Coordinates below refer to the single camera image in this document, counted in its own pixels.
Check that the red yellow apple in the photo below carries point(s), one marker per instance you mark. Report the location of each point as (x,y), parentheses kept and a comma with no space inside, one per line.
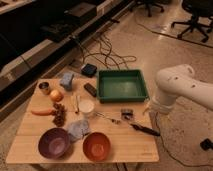
(56,95)

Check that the black handled brush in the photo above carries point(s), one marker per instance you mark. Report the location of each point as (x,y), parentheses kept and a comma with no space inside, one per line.
(128,116)

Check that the brown grape bunch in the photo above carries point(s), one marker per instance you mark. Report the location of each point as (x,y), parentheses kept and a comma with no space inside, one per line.
(59,114)

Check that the orange bowl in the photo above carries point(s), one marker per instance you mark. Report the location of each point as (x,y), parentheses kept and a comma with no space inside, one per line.
(96,147)

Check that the office chair left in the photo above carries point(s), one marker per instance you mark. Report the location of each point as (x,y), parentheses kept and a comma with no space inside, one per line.
(148,5)

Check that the office chair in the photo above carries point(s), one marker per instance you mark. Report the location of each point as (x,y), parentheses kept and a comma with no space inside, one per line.
(148,5)
(197,9)

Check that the purple bowl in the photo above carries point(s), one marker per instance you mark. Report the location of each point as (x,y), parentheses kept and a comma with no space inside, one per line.
(54,143)

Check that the black power box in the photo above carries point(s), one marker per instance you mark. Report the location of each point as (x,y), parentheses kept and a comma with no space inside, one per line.
(89,70)

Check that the green plastic tray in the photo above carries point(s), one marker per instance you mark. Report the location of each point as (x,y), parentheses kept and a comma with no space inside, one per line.
(121,86)

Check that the office chair right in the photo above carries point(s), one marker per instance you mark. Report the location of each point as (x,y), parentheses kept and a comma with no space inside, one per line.
(197,9)

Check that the orange pepper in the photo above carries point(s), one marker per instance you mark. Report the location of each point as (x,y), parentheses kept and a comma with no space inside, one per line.
(45,112)

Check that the white cup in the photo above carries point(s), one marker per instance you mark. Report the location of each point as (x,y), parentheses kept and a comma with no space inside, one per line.
(86,107)

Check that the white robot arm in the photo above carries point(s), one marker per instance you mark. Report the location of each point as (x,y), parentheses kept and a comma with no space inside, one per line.
(177,81)

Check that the black floor adapter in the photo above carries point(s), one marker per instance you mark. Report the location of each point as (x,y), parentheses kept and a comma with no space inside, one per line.
(206,144)

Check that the blue crumpled cloth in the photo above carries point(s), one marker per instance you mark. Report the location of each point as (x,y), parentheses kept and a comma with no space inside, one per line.
(78,129)

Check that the metal can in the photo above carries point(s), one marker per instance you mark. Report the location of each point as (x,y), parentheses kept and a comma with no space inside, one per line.
(45,88)

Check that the blue sponge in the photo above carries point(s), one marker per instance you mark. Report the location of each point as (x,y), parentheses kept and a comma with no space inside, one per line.
(66,81)

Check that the metal fork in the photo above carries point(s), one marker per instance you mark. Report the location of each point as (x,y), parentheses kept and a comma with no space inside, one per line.
(115,121)

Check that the wooden folding table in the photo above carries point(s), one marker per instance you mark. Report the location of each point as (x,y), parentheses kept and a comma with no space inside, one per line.
(127,144)

